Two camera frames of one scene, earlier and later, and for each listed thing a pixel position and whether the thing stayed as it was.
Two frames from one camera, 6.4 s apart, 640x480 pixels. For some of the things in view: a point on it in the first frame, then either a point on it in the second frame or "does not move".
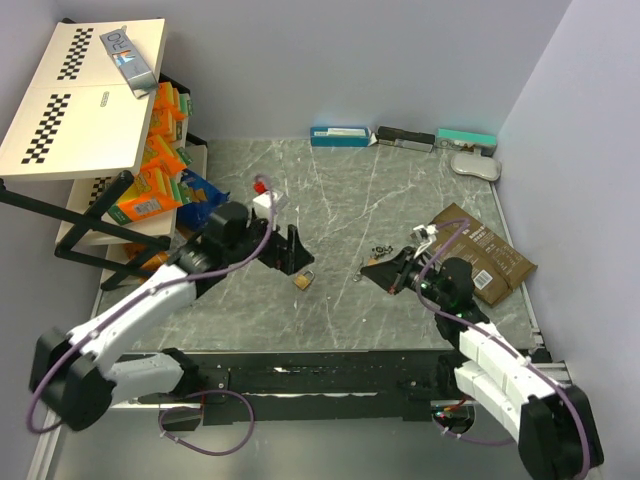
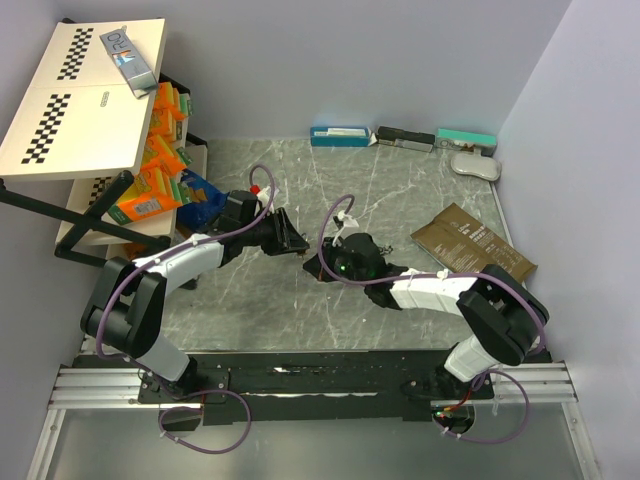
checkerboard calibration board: [82, 118] does not move
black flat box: [407, 139] does not move
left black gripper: [287, 256] to [286, 238]
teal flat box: [466, 141] does not move
